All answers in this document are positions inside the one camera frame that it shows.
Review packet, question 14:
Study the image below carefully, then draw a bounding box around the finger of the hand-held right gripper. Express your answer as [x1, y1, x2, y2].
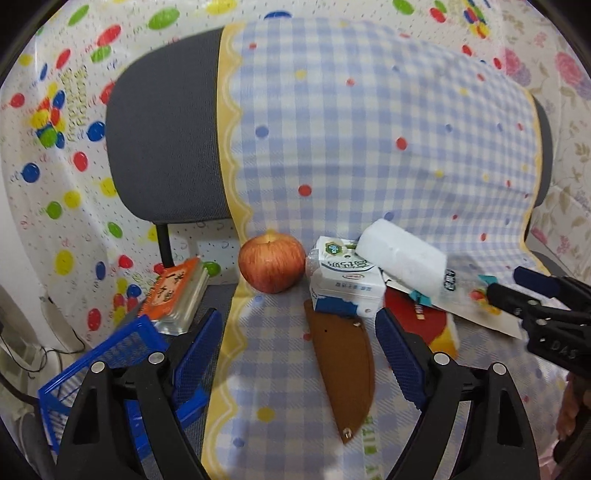
[487, 282, 591, 324]
[513, 266, 591, 303]

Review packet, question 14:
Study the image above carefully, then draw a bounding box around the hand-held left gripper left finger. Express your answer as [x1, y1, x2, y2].
[56, 308, 225, 480]

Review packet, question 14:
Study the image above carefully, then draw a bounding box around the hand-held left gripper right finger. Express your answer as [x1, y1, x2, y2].
[375, 307, 541, 480]

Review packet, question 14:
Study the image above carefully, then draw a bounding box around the red and yellow packet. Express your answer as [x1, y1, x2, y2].
[383, 286, 459, 361]

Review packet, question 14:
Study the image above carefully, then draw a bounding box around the brown leather sheath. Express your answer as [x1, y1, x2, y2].
[303, 299, 376, 445]

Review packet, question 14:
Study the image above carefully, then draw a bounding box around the blue and white milk carton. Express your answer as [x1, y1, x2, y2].
[305, 235, 387, 319]

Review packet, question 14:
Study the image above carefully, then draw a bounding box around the white block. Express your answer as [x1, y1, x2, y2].
[356, 219, 525, 340]

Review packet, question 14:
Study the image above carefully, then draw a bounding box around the person's right hand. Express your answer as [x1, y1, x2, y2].
[556, 375, 591, 441]

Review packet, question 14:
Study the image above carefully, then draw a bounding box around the blue plastic basket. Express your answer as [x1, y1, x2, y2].
[38, 315, 208, 455]

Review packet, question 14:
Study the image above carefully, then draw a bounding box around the red apple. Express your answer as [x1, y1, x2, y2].
[238, 233, 306, 295]

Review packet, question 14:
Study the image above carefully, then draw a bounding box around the floral print plastic sheet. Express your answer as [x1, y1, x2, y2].
[489, 0, 591, 278]

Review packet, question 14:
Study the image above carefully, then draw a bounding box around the balloon print plastic sheet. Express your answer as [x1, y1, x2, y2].
[0, 0, 504, 337]

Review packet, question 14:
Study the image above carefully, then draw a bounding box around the grey office chair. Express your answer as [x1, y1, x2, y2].
[105, 28, 553, 480]

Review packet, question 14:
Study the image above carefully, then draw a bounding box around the blue checked cloth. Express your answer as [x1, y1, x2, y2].
[203, 18, 568, 480]

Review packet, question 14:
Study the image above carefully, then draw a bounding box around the black cable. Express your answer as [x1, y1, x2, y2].
[0, 332, 61, 407]

